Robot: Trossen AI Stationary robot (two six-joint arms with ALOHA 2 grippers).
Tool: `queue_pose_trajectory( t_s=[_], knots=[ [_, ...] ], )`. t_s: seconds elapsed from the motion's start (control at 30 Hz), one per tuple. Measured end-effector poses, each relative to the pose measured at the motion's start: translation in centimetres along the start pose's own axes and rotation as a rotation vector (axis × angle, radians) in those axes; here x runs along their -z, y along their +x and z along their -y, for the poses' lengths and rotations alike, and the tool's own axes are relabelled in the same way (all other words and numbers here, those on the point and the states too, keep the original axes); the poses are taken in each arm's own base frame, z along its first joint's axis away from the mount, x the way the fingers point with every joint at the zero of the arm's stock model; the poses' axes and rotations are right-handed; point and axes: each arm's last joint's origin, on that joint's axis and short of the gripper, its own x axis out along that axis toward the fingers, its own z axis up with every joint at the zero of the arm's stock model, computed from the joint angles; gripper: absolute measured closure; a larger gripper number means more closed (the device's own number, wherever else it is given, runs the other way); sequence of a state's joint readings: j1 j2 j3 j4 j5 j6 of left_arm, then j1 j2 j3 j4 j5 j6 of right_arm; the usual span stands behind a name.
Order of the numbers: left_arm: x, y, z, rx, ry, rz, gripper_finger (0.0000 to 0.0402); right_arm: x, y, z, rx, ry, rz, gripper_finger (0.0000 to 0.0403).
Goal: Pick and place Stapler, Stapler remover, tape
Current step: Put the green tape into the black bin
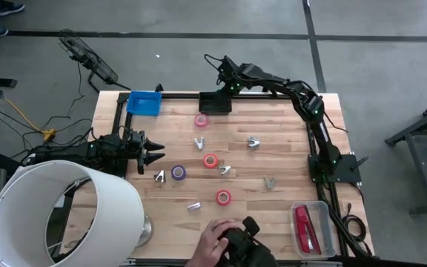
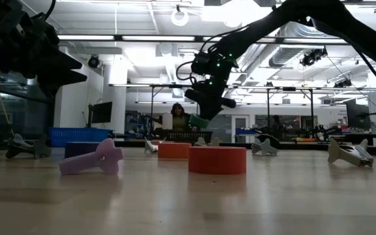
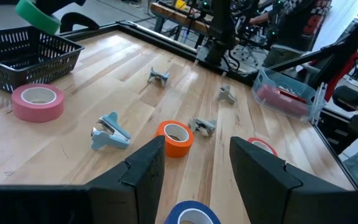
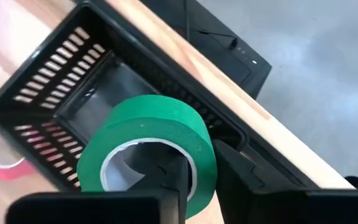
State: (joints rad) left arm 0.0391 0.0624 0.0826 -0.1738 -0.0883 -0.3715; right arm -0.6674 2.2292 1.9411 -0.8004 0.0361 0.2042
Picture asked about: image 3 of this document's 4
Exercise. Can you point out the black metal table frame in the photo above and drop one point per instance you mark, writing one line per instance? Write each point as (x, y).
(154, 38)

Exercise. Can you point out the clear plastic container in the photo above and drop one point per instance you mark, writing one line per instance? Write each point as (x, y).
(259, 84)

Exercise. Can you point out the office chair wheeled base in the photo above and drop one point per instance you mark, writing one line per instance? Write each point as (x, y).
(244, 53)

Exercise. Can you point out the black padded chair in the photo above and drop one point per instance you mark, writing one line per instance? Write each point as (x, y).
(346, 96)

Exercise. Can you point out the orange tape roll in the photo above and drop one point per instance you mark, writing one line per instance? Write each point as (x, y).
(174, 147)

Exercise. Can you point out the red tape roll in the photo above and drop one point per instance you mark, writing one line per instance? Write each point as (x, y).
(261, 138)

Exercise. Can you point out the person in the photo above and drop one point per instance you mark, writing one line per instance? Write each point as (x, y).
(294, 25)

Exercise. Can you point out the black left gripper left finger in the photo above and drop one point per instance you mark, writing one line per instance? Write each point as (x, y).
(135, 186)

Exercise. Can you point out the light blue staple remover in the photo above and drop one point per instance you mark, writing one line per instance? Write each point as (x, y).
(110, 140)

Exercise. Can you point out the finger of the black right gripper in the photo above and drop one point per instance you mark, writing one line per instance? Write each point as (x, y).
(76, 20)
(57, 4)

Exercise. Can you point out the black plastic basket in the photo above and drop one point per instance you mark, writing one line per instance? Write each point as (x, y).
(26, 59)

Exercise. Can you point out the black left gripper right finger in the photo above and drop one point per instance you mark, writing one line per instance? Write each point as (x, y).
(266, 186)

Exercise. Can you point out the wooden workbench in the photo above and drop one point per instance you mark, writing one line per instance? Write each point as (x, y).
(179, 17)

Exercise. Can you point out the cream white staple remover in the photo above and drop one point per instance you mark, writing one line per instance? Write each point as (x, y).
(226, 95)

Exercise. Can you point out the dark metal stand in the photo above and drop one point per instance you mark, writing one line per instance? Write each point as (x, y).
(337, 46)

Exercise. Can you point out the grey staple remover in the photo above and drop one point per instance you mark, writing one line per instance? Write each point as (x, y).
(202, 126)
(158, 76)

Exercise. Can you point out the blue tape roll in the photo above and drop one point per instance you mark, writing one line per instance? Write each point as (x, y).
(193, 204)

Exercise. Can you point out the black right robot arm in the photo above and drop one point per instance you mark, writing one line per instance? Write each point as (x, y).
(221, 28)

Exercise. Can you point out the green tape roll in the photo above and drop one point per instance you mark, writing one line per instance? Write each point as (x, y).
(36, 17)

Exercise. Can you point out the pink tape roll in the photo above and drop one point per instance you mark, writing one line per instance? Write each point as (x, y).
(37, 110)

